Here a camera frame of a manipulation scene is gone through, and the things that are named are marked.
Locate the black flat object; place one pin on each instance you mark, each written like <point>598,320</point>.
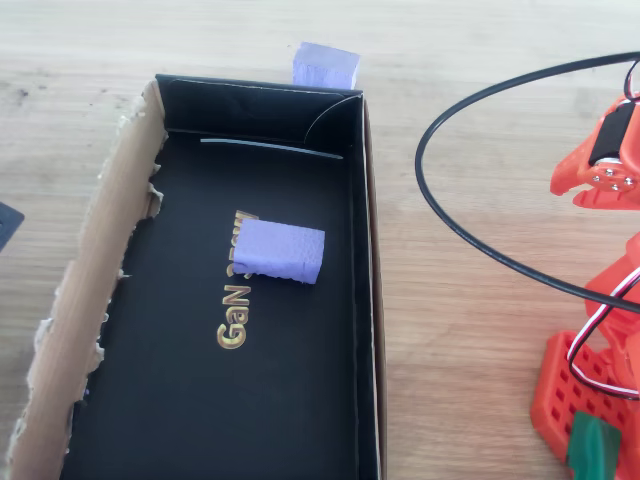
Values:
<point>7,225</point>

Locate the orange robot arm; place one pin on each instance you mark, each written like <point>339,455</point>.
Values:
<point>550,350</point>

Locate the black cardboard box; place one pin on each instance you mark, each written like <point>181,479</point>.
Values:
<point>200,400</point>

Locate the purple foam block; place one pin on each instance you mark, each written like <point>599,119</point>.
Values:
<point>325,65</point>
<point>280,250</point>

